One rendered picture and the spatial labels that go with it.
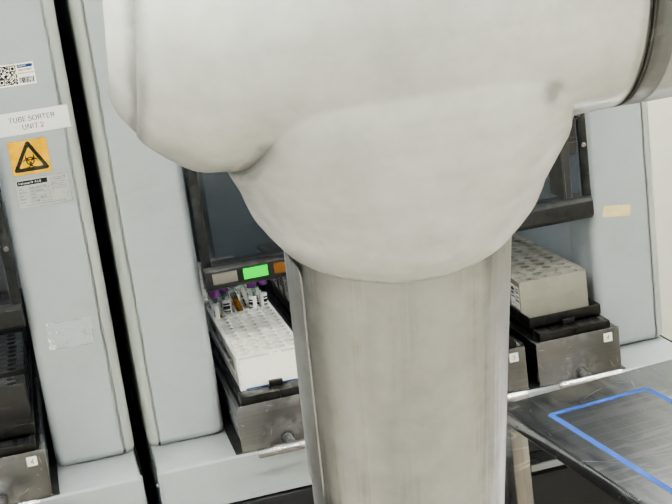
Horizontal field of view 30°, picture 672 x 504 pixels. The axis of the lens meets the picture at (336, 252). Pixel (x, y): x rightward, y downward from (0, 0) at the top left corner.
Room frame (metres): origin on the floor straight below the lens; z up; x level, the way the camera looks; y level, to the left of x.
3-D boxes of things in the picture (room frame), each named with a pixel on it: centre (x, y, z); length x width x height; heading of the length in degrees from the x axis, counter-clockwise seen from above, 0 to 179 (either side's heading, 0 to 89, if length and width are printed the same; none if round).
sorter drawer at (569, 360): (2.09, -0.27, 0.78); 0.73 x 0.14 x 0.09; 13
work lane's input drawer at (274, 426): (1.99, 0.17, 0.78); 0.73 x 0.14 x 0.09; 13
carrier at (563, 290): (1.86, -0.32, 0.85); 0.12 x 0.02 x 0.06; 101
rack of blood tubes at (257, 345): (1.86, 0.15, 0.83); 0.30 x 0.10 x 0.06; 12
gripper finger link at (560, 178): (1.07, -0.20, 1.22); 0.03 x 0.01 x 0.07; 13
